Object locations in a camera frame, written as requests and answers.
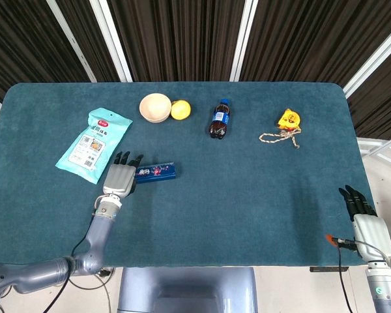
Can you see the yellow lemon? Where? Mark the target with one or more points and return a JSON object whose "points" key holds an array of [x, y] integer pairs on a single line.
{"points": [[181, 110]]}

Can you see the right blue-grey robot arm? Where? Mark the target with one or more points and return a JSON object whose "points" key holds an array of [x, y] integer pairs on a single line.
{"points": [[384, 290]]}

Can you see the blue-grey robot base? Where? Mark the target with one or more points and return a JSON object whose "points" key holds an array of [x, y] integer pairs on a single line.
{"points": [[187, 290]]}

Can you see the teal table cloth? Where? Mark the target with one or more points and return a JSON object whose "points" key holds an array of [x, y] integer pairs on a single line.
{"points": [[231, 195]]}

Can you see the aluminium frame bars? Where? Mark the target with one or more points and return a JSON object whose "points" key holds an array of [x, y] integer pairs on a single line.
{"points": [[368, 142]]}

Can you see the wide white post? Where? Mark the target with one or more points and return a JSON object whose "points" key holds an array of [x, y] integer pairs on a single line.
{"points": [[112, 42]]}

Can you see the blue rectangular box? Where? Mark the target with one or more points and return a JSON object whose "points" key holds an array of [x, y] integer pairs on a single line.
{"points": [[159, 171]]}

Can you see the light teal wipes package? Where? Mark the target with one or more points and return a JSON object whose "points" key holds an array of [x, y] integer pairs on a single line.
{"points": [[91, 143]]}

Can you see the small cola bottle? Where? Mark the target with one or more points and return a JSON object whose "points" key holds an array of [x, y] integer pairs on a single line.
{"points": [[219, 122]]}

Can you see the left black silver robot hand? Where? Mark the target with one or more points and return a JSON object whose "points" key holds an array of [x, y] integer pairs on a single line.
{"points": [[119, 179]]}

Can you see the beige bowl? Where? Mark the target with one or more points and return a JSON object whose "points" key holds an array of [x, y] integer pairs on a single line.
{"points": [[154, 107]]}

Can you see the yellow tape measure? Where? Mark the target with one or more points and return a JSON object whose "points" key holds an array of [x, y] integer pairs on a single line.
{"points": [[290, 120]]}

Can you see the black power plug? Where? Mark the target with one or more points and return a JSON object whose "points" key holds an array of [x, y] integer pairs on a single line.
{"points": [[106, 272]]}

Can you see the thin white post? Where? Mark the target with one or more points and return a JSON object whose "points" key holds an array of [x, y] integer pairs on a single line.
{"points": [[72, 42]]}

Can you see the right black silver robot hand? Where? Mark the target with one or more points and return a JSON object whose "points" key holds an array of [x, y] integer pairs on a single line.
{"points": [[373, 234]]}

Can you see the dark brown curtain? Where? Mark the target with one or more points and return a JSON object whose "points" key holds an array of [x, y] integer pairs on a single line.
{"points": [[182, 39]]}

